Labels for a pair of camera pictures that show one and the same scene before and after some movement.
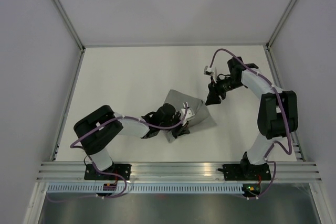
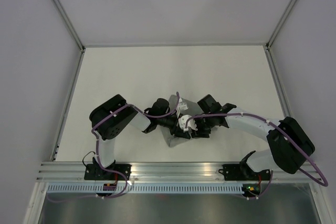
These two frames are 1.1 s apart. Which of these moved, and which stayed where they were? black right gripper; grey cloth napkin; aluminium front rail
Moved: black right gripper; grey cloth napkin
Stayed: aluminium front rail
